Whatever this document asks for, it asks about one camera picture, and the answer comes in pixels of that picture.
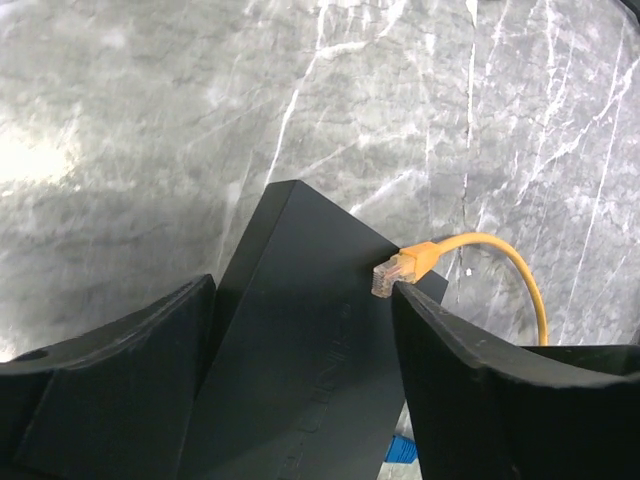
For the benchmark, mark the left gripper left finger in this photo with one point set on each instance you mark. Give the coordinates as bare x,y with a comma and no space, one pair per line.
113,403

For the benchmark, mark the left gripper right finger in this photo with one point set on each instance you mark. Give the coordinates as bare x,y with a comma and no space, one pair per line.
484,408

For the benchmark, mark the black network switch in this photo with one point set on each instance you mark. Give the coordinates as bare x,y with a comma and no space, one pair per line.
305,381

